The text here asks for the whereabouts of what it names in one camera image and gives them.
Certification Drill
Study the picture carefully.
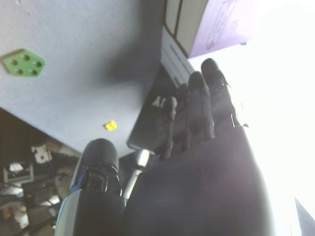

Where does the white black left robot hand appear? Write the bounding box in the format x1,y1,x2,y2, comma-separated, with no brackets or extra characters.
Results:
55,58,278,236

